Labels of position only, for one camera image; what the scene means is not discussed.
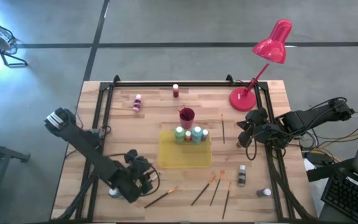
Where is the black power box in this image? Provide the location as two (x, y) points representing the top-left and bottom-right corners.
(305, 151), (336, 166)

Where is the magenta plastic cup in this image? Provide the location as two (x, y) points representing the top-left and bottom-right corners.
(179, 107), (196, 130)

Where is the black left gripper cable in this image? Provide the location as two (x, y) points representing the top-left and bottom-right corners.
(107, 151), (162, 197)

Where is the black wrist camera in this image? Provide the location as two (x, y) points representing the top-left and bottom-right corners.
(124, 149), (140, 164)
(246, 107), (269, 123)

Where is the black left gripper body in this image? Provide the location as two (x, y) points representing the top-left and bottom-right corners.
(113, 164), (154, 203)

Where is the wide orange bristle paintbrush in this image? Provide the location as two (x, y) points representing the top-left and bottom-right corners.
(209, 169), (226, 207)

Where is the black metal stand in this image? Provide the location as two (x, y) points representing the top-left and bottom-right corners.
(0, 136), (31, 218)

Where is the small pink paint bottle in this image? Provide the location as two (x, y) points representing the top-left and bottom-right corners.
(132, 93), (142, 113)

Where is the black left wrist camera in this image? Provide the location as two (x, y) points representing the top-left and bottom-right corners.
(124, 149), (140, 164)

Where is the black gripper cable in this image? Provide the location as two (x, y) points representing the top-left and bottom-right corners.
(107, 151), (162, 197)
(244, 136), (259, 162)

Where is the yellow translucent plastic bin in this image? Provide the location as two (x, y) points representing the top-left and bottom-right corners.
(158, 129), (213, 170)

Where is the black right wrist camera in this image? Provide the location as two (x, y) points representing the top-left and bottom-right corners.
(246, 107), (269, 123)

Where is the yellow cable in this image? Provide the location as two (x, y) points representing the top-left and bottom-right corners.
(303, 132), (358, 158)

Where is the flat orange bristle paintbrush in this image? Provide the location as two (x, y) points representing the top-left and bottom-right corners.
(144, 185), (179, 209)

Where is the large green paint bottle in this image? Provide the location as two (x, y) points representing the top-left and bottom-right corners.
(173, 126), (186, 144)

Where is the black keyboard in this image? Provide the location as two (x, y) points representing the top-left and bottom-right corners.
(321, 170), (358, 224)

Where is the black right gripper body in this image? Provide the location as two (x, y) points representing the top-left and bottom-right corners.
(252, 119), (282, 144)

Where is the dark green handle paintbrush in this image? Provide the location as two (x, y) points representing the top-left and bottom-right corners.
(191, 175), (216, 207)

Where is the red desk lamp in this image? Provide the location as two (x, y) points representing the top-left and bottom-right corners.
(228, 19), (293, 112)

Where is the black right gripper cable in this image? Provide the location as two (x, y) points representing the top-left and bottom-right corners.
(244, 136), (259, 162)

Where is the grey-blue paint bottle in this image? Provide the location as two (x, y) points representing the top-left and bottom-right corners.
(109, 187), (124, 199)

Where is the thin dark paintbrush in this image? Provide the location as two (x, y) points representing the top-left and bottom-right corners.
(178, 107), (190, 121)

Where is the large teal paint bottle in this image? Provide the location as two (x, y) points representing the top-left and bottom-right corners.
(191, 126), (203, 145)

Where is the black desk beam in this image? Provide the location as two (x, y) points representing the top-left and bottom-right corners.
(306, 157), (357, 183)

